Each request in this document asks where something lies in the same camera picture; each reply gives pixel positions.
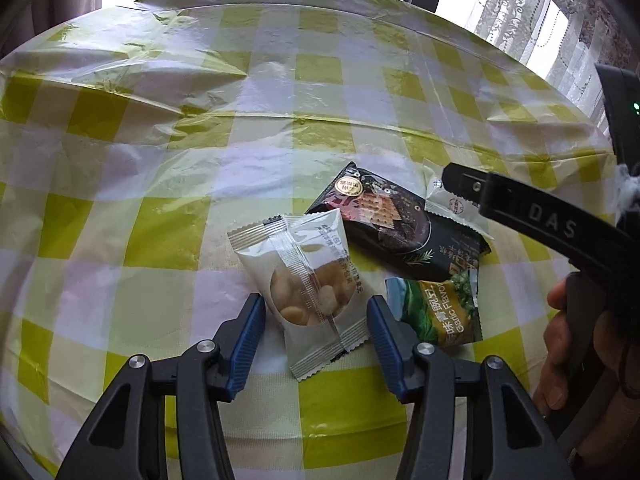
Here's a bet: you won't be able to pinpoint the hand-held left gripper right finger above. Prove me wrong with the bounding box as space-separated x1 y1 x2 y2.
366 295 576 480

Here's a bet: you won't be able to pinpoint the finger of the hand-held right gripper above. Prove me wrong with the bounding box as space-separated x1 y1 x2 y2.
442 161 493 217

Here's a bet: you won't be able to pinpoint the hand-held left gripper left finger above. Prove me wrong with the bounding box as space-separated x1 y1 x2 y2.
55 292 267 480

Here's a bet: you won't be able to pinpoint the white snack packet dark print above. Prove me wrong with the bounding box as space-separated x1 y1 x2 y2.
422 157 493 238

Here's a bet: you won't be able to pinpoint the white nut snack packet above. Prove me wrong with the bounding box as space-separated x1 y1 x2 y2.
227 211 376 383

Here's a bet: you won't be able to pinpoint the person's right hand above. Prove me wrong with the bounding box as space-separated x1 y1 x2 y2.
532 277 630 416

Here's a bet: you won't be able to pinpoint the green pea snack packet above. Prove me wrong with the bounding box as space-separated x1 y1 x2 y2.
385 267 483 347

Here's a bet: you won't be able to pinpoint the black cracker packet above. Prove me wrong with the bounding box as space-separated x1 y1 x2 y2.
305 161 492 281

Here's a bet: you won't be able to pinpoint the yellow checkered tablecloth table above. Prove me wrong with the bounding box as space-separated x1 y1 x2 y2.
0 0 621 480

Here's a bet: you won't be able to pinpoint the mauve drape curtain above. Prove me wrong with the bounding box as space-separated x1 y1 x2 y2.
0 0 106 56

